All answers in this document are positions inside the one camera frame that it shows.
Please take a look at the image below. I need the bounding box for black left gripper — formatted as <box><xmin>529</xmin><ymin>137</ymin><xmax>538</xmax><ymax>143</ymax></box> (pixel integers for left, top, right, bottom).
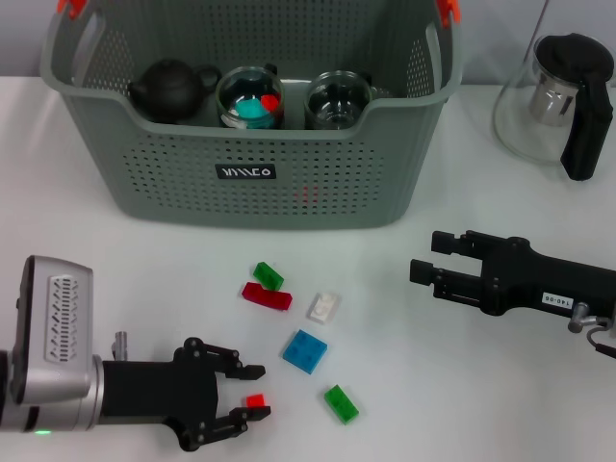
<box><xmin>101</xmin><ymin>337</ymin><xmax>272</xmax><ymax>453</ymax></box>

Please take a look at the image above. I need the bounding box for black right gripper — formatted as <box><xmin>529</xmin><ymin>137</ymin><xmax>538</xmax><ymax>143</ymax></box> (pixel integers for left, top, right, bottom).
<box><xmin>409</xmin><ymin>230</ymin><xmax>616</xmax><ymax>329</ymax></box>

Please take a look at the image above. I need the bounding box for blue toy brick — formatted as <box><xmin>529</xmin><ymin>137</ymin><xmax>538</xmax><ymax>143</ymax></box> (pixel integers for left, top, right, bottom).
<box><xmin>281</xmin><ymin>328</ymin><xmax>328</xmax><ymax>375</ymax></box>

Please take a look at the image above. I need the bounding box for green toy brick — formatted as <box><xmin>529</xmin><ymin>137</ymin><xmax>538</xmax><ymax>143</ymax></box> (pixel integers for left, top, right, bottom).
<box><xmin>253</xmin><ymin>261</ymin><xmax>285</xmax><ymax>293</ymax></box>
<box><xmin>323</xmin><ymin>384</ymin><xmax>360</xmax><ymax>426</ymax></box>

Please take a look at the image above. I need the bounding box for dark red toy brick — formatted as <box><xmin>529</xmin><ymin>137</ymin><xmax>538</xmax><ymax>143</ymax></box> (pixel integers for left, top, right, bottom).
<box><xmin>241</xmin><ymin>282</ymin><xmax>294</xmax><ymax>312</ymax></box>

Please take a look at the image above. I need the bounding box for glass teacup with black base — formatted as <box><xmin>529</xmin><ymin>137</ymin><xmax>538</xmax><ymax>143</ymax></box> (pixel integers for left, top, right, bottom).
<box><xmin>215</xmin><ymin>64</ymin><xmax>286</xmax><ymax>130</ymax></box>
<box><xmin>303</xmin><ymin>70</ymin><xmax>372</xmax><ymax>131</ymax></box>

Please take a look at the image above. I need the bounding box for teal toy brick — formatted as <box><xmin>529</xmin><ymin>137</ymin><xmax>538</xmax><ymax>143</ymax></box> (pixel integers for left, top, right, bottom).
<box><xmin>236</xmin><ymin>99</ymin><xmax>270</xmax><ymax>127</ymax></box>

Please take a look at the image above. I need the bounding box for grey-green perforated storage bin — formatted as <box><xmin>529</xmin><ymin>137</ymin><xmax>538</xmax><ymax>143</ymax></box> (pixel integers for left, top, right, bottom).
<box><xmin>38</xmin><ymin>0</ymin><xmax>466</xmax><ymax>231</ymax></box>

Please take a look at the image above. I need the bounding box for black clay teapot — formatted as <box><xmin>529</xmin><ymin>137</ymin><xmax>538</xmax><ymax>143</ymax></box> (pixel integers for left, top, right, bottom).
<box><xmin>127</xmin><ymin>58</ymin><xmax>224</xmax><ymax>125</ymax></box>

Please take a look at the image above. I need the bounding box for right wrist cable with plug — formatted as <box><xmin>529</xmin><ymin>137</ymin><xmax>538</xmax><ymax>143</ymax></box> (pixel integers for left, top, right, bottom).
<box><xmin>567</xmin><ymin>301</ymin><xmax>616</xmax><ymax>360</ymax></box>

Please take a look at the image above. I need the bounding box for glass pitcher with black handle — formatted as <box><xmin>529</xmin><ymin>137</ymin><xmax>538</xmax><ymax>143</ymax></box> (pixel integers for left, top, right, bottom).
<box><xmin>491</xmin><ymin>32</ymin><xmax>615</xmax><ymax>182</ymax></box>

